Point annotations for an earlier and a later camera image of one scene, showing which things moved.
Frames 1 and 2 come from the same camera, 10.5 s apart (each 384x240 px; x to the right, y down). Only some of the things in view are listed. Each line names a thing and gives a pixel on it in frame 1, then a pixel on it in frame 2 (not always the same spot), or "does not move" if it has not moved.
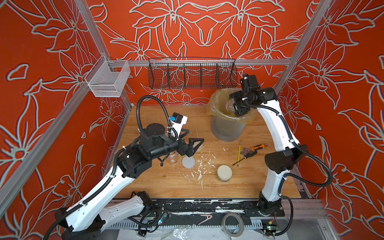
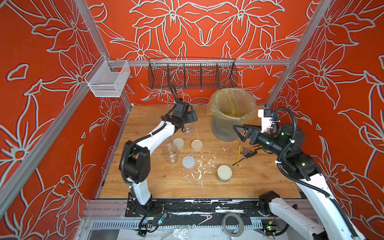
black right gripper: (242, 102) to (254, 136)
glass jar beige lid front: (224, 172) does not move
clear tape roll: (241, 225) does not move
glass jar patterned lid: (172, 157) does not move
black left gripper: (190, 150) to (191, 119)
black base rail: (203, 207) does not move
